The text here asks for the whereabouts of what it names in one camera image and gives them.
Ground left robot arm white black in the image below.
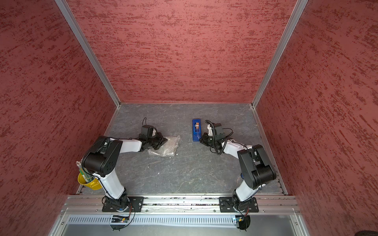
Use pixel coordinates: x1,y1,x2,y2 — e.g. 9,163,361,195
82,133,168,212

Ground clear bubble wrap sheet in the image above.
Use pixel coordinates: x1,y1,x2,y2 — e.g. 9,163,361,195
148,136,181,157

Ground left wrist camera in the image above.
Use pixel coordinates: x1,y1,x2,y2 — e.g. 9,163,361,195
139,125,157,140

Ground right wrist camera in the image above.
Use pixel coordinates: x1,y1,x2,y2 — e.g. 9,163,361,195
207,123,224,136

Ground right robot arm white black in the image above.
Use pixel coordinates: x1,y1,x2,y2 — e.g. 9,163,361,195
199,133,277,213

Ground blue tape dispenser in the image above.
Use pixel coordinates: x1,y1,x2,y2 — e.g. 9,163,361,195
193,119,201,142

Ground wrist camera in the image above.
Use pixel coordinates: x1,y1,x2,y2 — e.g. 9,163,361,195
207,123,224,136
139,125,157,140

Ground yellow pencil cup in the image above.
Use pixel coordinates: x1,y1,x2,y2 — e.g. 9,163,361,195
77,174,102,190

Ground white perforated cable duct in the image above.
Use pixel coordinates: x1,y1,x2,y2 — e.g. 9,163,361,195
67,214,241,228

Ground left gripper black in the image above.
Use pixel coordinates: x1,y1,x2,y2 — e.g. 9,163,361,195
148,132,168,150

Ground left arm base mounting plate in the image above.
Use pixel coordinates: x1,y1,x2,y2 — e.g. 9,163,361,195
102,196,145,213

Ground bundle of pencils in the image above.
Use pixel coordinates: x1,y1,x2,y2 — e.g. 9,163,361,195
76,161,94,183

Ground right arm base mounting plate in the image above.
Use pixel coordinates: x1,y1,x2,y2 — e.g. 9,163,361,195
219,196,259,213

